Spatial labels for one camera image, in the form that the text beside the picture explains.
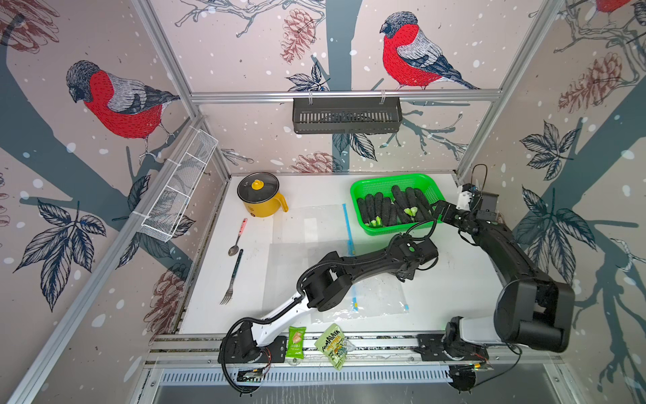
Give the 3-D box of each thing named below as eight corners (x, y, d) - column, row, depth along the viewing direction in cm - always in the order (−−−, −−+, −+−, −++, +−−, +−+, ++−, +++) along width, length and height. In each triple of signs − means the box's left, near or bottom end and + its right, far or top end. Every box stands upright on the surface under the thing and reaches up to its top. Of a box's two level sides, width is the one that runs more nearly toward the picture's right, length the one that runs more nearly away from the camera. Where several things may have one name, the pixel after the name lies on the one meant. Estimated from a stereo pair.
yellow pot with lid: (241, 217, 106) (232, 200, 97) (249, 188, 117) (242, 170, 108) (286, 217, 106) (281, 200, 97) (290, 187, 117) (286, 169, 108)
